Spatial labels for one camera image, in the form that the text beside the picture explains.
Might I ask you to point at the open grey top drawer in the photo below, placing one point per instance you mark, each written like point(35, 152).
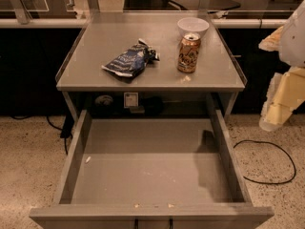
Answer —
point(151, 174)

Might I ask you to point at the grey metal cabinet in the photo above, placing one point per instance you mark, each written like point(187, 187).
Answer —
point(108, 34)

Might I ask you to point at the white horizontal rail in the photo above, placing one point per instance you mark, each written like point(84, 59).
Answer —
point(80, 23)

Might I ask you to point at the blue chip bag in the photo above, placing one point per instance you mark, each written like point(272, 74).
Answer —
point(132, 61)

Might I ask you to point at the white bowl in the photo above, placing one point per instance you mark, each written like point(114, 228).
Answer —
point(192, 25)

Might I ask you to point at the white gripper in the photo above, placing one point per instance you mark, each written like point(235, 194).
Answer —
point(294, 40)

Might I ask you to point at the white label sticker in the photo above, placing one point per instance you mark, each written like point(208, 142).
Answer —
point(130, 100)

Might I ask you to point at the dark office chair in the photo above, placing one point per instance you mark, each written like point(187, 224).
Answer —
point(210, 5)

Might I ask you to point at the orange soda can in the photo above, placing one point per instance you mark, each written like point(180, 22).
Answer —
point(188, 52)

